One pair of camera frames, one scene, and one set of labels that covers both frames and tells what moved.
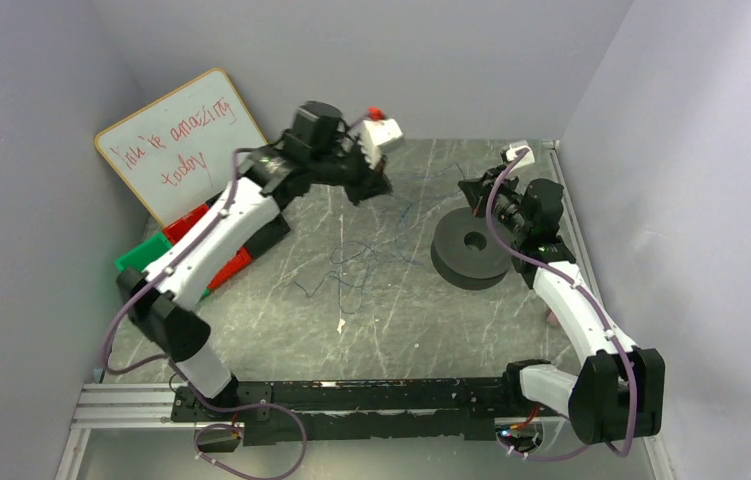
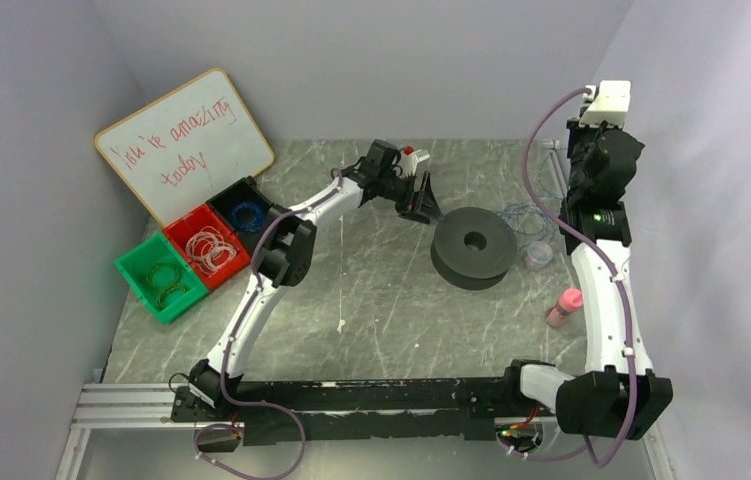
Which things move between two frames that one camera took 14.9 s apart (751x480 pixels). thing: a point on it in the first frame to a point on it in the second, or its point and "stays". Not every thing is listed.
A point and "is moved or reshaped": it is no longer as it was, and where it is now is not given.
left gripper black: [362, 178] to [414, 196]
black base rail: [314, 412] stays
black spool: [464, 253] stays
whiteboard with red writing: [179, 151] stays
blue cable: [349, 278] is moved or reshaped
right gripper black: [483, 192] to [595, 136]
